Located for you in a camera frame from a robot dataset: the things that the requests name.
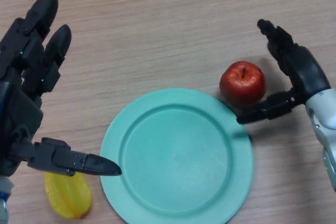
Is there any green round plate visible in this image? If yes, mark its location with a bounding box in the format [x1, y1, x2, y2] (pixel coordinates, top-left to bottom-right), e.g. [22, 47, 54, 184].
[100, 88, 255, 224]

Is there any red apple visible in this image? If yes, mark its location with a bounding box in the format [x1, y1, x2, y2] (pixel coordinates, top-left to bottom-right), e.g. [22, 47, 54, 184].
[219, 60, 266, 108]

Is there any yellow starfruit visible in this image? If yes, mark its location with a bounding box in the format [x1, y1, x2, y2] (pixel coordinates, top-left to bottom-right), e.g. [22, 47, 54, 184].
[44, 172, 92, 220]

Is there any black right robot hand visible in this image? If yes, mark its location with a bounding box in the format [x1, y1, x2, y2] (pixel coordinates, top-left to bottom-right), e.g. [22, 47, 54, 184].
[236, 18, 332, 124]

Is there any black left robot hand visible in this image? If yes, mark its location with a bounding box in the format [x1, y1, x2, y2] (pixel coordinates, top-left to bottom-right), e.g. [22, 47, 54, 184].
[0, 0, 123, 178]

